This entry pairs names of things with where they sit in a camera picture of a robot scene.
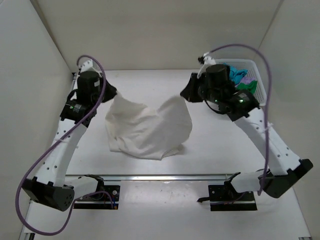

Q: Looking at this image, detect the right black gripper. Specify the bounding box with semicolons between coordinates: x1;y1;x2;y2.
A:
180;74;221;106

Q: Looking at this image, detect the white t shirt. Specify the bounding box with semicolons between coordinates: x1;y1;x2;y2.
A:
105;94;193;160

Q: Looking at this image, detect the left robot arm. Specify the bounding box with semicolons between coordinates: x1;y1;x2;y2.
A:
22;70;117;212

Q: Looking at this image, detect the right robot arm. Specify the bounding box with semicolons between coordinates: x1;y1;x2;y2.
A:
180;64;313;200

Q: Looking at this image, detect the teal t shirt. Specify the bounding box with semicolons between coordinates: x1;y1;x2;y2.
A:
229;65;248;85

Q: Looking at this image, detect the lilac t shirt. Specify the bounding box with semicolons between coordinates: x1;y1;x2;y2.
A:
240;76;256;85

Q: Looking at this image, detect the green t shirt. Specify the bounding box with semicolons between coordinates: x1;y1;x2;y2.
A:
236;80;258;94

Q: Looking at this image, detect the white plastic basket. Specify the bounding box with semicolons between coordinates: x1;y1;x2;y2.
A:
215;58;267;106

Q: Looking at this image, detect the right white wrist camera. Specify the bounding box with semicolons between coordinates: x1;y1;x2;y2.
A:
197;52;217;66

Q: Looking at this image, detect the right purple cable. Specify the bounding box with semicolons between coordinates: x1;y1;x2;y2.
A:
207;44;274;196

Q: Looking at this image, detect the aluminium table rail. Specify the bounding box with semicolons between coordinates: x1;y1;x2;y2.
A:
66;174;236;182

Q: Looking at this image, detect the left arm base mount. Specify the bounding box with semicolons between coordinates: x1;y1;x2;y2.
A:
66;174;121;210

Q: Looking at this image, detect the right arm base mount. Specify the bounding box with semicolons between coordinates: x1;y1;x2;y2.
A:
197;172;258;212

